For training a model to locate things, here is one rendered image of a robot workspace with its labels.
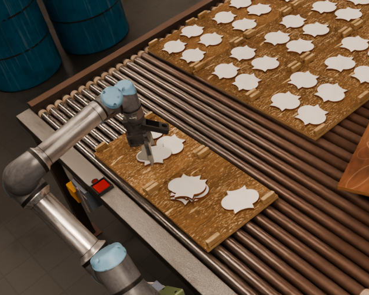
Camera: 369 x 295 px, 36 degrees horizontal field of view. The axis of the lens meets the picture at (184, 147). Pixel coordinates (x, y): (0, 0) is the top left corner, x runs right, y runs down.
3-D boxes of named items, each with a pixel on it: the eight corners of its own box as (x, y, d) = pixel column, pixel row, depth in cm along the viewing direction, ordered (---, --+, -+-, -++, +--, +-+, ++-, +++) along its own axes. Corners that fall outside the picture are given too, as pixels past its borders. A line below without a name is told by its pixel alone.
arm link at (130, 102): (107, 86, 208) (126, 75, 211) (116, 110, 215) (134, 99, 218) (118, 93, 202) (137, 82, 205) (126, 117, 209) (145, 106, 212)
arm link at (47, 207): (112, 294, 187) (-7, 177, 184) (105, 292, 201) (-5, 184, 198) (137, 267, 191) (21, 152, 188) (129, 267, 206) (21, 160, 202)
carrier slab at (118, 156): (144, 198, 230) (143, 195, 229) (94, 155, 258) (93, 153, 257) (209, 151, 242) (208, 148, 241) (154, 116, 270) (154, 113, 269)
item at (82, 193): (93, 218, 263) (79, 191, 251) (79, 203, 272) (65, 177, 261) (113, 204, 267) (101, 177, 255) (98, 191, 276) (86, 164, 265)
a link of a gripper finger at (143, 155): (140, 167, 225) (135, 145, 223) (155, 164, 224) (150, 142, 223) (139, 169, 222) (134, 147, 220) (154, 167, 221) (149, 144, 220)
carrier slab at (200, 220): (207, 253, 201) (207, 250, 200) (144, 198, 230) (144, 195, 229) (278, 198, 213) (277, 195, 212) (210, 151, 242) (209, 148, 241)
